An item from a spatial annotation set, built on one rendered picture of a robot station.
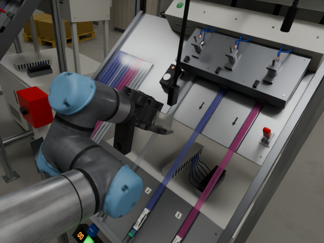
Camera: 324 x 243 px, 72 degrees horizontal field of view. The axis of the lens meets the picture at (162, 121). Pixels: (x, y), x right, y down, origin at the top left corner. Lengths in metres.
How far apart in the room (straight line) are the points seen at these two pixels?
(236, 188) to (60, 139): 0.79
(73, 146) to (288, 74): 0.52
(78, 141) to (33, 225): 0.17
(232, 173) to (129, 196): 0.79
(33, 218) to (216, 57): 0.58
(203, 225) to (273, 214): 1.32
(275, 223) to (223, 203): 0.93
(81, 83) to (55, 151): 0.13
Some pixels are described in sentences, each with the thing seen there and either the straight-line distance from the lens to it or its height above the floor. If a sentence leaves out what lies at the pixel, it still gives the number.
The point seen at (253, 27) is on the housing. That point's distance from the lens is 0.72.
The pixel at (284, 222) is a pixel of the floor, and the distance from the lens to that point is 1.91.
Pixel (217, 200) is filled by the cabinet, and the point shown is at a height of 0.62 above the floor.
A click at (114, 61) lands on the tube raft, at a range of 0.91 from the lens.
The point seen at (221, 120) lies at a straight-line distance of 0.66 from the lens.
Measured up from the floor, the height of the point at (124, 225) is 0.74.
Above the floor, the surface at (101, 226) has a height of 0.73.
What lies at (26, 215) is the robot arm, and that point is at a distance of 0.30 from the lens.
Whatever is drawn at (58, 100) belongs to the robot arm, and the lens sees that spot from 0.42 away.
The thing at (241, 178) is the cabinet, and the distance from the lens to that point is 1.10.
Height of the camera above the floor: 1.35
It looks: 33 degrees down
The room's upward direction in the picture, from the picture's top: 8 degrees clockwise
